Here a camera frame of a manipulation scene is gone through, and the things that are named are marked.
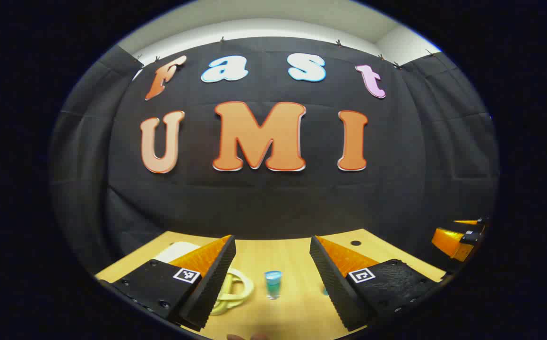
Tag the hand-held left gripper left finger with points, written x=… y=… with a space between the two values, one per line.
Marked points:
x=212 y=288

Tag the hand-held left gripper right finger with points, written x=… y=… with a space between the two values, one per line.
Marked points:
x=332 y=288

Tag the pale yellow suitcase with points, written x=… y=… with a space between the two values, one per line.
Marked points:
x=176 y=250

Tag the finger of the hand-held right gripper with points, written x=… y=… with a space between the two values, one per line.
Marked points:
x=450 y=242
x=474 y=223

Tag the blue glass bottle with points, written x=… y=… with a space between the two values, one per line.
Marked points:
x=273 y=283

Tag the black backdrop cloth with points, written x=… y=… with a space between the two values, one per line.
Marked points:
x=273 y=198

